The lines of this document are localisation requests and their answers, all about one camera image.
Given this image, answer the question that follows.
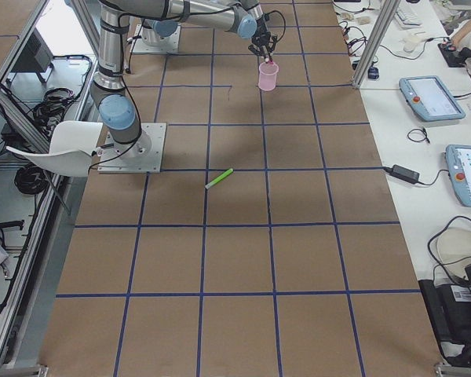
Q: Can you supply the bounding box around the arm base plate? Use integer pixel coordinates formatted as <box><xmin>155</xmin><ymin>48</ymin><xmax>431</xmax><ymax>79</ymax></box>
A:
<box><xmin>97</xmin><ymin>123</ymin><xmax>166</xmax><ymax>174</ymax></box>
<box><xmin>133</xmin><ymin>24</ymin><xmax>181</xmax><ymax>55</ymax></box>

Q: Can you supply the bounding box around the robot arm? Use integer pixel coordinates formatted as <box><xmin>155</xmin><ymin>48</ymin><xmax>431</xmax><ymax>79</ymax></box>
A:
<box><xmin>90</xmin><ymin>1</ymin><xmax>279</xmax><ymax>160</ymax></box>

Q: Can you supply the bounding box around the black power adapter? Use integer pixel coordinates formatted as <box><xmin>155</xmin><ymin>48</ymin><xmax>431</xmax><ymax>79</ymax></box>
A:
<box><xmin>390</xmin><ymin>164</ymin><xmax>420</xmax><ymax>185</ymax></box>

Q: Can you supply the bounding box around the aluminium frame post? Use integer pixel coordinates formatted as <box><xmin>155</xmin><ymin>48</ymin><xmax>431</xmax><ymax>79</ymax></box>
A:
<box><xmin>352</xmin><ymin>0</ymin><xmax>400</xmax><ymax>89</ymax></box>

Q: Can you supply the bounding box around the green marker pen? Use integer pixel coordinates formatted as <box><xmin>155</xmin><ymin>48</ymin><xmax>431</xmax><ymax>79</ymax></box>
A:
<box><xmin>205</xmin><ymin>168</ymin><xmax>234</xmax><ymax>190</ymax></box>

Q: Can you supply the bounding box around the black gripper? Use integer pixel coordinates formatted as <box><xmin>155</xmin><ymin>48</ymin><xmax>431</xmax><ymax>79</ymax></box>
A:
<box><xmin>248</xmin><ymin>13</ymin><xmax>278</xmax><ymax>59</ymax></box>

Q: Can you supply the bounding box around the pink mesh cup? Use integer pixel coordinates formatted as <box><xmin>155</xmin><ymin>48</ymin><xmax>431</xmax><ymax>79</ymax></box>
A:
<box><xmin>258</xmin><ymin>62</ymin><xmax>279</xmax><ymax>91</ymax></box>

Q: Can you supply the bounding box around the blue teach pendant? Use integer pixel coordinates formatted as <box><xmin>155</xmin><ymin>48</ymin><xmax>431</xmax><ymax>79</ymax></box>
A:
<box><xmin>399</xmin><ymin>75</ymin><xmax>466</xmax><ymax>122</ymax></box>
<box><xmin>445</xmin><ymin>145</ymin><xmax>471</xmax><ymax>207</ymax></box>

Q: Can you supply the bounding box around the white plastic chair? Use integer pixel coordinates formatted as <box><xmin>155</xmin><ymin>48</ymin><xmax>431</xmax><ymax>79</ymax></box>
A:
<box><xmin>6</xmin><ymin>120</ymin><xmax>103</xmax><ymax>178</ymax></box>

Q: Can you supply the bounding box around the near blue teach pendant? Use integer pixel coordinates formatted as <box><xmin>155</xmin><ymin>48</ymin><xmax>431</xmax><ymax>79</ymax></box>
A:
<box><xmin>445</xmin><ymin>145</ymin><xmax>471</xmax><ymax>207</ymax></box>

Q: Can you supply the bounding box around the black camera stand base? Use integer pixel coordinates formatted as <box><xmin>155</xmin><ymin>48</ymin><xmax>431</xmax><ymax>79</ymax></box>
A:
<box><xmin>418</xmin><ymin>264</ymin><xmax>471</xmax><ymax>368</ymax></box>

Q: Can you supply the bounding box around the far blue teach pendant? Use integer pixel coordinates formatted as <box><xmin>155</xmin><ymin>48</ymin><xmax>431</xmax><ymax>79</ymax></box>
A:
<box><xmin>399</xmin><ymin>75</ymin><xmax>466</xmax><ymax>122</ymax></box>

